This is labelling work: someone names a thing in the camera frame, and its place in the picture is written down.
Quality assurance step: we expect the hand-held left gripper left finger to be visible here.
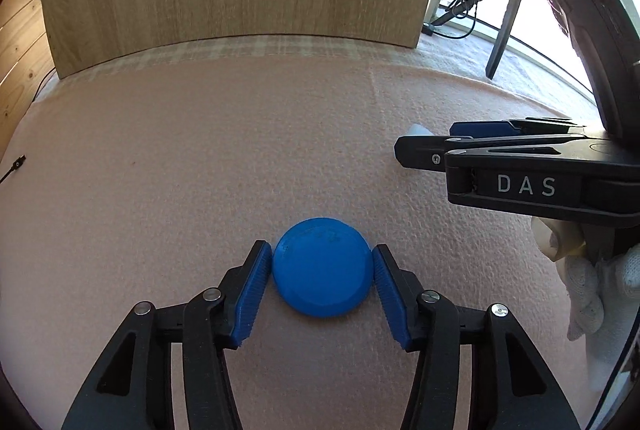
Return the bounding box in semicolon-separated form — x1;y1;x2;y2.
61;240;273;430

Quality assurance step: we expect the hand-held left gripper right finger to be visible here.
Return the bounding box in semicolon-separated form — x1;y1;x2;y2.
372;244;583;430

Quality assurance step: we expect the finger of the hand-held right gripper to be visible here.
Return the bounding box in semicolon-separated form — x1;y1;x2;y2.
395;135;591;169
450;119;587;138

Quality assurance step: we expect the blue round lid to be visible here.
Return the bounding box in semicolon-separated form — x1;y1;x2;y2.
271;216;375;318

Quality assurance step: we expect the person's right hand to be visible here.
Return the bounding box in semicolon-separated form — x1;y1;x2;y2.
531;216;640;391

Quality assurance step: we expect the white checked blanket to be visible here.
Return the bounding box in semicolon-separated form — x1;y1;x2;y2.
65;32;598;111

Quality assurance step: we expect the pine wood panel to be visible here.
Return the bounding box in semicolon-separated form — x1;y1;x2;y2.
0;0;61;161

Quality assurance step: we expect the thin black plug cable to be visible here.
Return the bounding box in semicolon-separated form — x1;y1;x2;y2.
0;155;27;183

